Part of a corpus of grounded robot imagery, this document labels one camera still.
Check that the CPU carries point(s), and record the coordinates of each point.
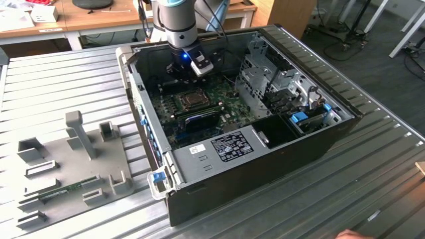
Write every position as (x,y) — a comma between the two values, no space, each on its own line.
(193,99)

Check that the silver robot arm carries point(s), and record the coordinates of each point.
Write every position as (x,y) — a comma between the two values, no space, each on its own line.
(179,25)

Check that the CPU socket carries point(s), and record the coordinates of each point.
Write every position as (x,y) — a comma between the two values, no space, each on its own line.
(197,106)

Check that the green RAM stick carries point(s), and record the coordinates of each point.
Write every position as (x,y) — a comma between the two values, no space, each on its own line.
(75,186)
(198,113)

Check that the metal drive cage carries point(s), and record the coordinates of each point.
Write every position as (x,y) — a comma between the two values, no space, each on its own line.
(256,74)

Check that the green motherboard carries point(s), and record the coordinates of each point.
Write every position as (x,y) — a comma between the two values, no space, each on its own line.
(232,107)

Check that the black graphics card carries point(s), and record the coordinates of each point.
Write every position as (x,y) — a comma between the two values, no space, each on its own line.
(202,123)

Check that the blue retainer clip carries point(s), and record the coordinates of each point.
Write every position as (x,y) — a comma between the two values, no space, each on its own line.
(143,122)

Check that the wooden desk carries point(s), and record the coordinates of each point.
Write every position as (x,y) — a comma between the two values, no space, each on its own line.
(99,21)

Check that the black round pad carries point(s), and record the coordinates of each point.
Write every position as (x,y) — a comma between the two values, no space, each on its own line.
(92,3)

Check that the wooden cabinet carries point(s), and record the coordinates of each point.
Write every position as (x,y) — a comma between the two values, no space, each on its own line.
(288,15)

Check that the grey power supply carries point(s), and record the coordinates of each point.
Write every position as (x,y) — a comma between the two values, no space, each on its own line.
(198,164)

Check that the hard disk in blue carrier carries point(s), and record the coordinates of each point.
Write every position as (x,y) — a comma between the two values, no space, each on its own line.
(300,117)

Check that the white cardboard box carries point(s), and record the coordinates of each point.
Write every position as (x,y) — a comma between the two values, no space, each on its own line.
(44,14)

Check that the blue case latch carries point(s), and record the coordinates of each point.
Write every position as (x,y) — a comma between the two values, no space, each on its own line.
(156,177)

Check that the blue plastic tab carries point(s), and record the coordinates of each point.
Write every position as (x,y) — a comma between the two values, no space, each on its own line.
(326,107)

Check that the red box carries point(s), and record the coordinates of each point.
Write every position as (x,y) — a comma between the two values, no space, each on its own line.
(40,2)

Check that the grey parts rack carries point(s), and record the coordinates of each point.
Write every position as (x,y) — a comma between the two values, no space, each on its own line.
(65,159)

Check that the black PC case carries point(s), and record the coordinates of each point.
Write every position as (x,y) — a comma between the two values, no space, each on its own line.
(249,186)

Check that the black wheeled stand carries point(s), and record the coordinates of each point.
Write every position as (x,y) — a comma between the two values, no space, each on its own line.
(357,25)

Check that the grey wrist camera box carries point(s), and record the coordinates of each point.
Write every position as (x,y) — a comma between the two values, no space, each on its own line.
(201,65)

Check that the white desk frame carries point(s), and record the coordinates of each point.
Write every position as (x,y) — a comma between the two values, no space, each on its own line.
(408,37)
(373,17)

